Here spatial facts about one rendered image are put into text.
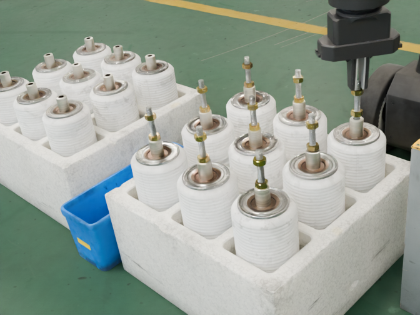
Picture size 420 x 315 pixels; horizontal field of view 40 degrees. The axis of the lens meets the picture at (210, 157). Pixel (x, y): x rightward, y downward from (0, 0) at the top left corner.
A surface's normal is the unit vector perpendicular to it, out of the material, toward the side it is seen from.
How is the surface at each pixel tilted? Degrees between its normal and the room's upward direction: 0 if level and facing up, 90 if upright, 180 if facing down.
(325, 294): 90
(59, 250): 0
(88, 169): 90
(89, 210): 88
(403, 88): 45
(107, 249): 92
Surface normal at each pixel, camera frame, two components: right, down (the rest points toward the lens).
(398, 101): -0.69, 0.44
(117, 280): -0.11, -0.84
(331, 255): 0.70, 0.30
